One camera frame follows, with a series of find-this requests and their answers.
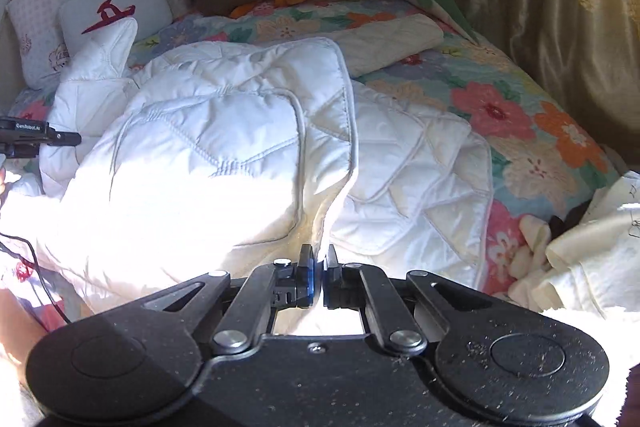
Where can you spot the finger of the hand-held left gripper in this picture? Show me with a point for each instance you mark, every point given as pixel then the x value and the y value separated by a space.
pixel 69 138

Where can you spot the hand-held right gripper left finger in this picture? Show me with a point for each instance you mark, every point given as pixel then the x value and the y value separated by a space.
pixel 306 279

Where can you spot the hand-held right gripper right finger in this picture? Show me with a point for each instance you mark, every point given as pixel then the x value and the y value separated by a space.
pixel 331 279

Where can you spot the white quilted jacket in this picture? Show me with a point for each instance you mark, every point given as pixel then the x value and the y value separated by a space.
pixel 210 147

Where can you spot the pale blue pillow red print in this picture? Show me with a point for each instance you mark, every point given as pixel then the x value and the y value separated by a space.
pixel 115 2

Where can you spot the cream crumpled cloth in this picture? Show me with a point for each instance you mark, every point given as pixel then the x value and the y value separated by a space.
pixel 532 252

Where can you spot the floral quilted bedspread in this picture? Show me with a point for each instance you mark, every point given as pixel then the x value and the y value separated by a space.
pixel 500 107

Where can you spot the black cloth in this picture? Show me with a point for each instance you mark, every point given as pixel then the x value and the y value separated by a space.
pixel 567 219

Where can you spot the beige folded quilted garment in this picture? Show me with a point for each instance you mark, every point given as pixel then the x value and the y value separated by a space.
pixel 390 41

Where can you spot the white crumpled cloth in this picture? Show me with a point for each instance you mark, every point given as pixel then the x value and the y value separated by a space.
pixel 605 237

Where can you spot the beige patterned curtain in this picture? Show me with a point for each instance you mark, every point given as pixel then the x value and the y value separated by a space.
pixel 560 7

